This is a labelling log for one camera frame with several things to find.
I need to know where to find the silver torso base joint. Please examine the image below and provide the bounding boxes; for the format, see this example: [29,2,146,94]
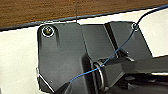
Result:
[91,59,108,92]

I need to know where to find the blue cable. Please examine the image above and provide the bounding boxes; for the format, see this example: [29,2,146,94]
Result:
[69,3,168,84]

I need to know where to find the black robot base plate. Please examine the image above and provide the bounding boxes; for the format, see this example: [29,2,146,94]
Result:
[34,20,154,94]

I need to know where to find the round ringed base button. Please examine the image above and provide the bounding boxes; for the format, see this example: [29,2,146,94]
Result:
[42,24,56,38]

